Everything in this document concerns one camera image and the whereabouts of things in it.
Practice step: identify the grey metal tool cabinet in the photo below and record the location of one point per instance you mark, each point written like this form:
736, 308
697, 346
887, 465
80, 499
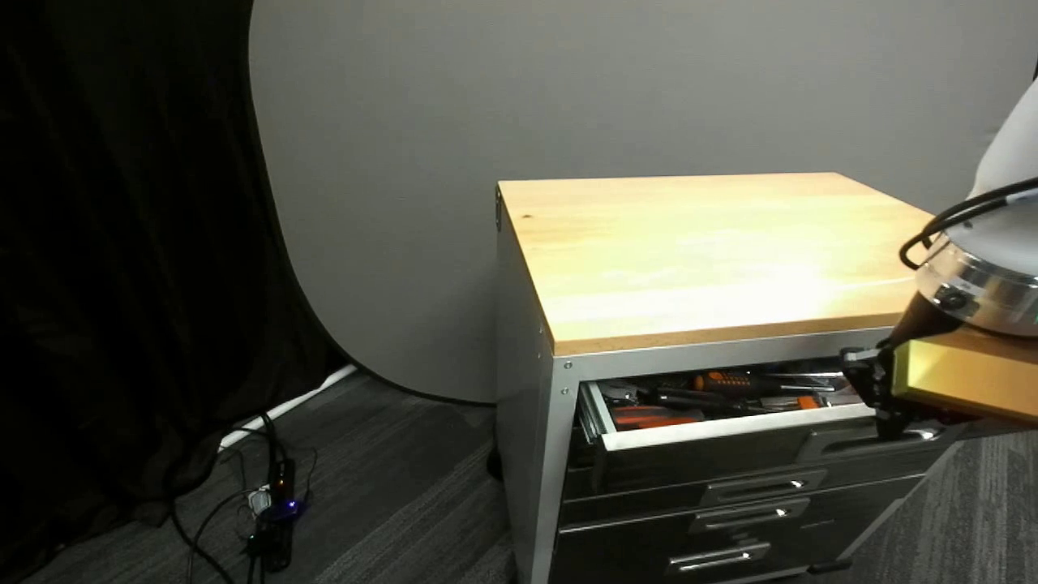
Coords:
643, 278

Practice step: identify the black curtain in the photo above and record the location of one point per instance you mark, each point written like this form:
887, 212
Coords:
148, 298

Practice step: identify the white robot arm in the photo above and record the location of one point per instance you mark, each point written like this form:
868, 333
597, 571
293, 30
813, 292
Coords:
969, 343

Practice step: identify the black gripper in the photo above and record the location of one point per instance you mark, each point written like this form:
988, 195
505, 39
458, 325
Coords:
872, 371

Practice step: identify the grey round partition panel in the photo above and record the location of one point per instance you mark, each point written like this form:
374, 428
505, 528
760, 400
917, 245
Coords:
386, 127

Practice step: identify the grey tool drawer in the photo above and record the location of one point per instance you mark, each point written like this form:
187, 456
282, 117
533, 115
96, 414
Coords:
716, 403

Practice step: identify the black power strip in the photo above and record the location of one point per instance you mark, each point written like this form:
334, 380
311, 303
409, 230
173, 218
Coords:
274, 530

